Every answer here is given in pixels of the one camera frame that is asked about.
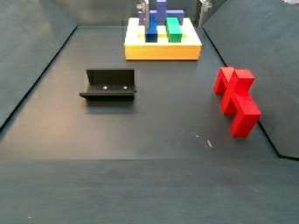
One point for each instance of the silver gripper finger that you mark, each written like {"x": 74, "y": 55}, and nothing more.
{"x": 143, "y": 7}
{"x": 205, "y": 5}

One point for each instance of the red cross-shaped block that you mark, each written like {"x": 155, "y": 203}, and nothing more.
{"x": 232, "y": 85}

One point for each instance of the yellow base board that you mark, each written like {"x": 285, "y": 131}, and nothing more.
{"x": 161, "y": 50}

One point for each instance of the purple cross-shaped block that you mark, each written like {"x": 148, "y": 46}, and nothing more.
{"x": 161, "y": 13}

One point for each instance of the blue bar block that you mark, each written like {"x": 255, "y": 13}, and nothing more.
{"x": 151, "y": 32}

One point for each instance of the green bar block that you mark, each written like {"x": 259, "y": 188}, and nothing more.
{"x": 173, "y": 30}

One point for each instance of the black angled bracket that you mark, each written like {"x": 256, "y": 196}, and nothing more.
{"x": 109, "y": 83}

